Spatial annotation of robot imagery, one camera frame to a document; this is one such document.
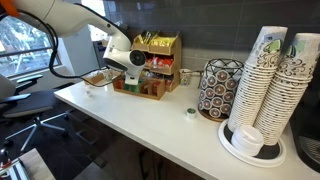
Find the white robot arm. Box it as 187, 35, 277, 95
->
0, 0, 146, 85

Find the wooden sachet case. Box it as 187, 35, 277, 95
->
113, 78, 166, 100

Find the small patterned paper cup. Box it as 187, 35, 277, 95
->
179, 69, 191, 85

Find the wooden tiered organizer shelf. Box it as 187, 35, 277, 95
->
132, 30, 181, 92

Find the left paper cup stack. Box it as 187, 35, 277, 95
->
227, 26, 288, 131

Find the paper cup stack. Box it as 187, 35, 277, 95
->
254, 33, 320, 146
227, 26, 288, 131

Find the white lid stack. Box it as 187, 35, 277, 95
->
231, 125, 264, 156

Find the white round tray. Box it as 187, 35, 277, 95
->
218, 120, 287, 168

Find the black office chair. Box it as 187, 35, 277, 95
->
0, 75, 69, 153

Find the right paper cup stack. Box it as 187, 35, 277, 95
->
254, 33, 320, 146

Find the black coffee machine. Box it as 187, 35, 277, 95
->
289, 73, 320, 174

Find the black wire pod holder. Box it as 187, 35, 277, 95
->
198, 58, 244, 122

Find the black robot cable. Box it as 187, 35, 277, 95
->
16, 9, 123, 88

